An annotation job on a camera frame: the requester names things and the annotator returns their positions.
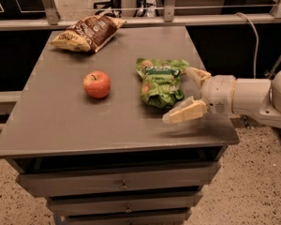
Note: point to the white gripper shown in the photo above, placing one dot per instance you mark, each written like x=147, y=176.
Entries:
x=217, y=94

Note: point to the green rice chip bag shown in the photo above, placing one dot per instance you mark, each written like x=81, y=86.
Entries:
x=160, y=81

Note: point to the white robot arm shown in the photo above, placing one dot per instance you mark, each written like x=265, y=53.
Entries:
x=259, y=99

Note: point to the brown chip bag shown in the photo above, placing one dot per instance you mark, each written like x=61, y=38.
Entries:
x=89, y=34

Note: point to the top drawer with knob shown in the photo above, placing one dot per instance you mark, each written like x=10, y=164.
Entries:
x=58, y=184

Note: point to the drawer with knob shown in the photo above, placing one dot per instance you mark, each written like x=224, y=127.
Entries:
x=125, y=204
x=58, y=184

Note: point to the red apple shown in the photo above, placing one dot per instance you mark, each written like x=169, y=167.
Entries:
x=97, y=84

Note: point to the black office chair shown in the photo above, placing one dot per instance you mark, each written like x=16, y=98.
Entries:
x=108, y=7

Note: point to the grey drawer cabinet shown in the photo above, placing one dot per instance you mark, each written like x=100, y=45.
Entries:
x=55, y=127

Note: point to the bottom drawer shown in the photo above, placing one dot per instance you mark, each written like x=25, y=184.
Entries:
x=179, y=216

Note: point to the middle drawer with knob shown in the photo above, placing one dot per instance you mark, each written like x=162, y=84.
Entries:
x=125, y=204

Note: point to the metal railing frame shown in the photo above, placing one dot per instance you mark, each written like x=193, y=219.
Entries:
x=60, y=14

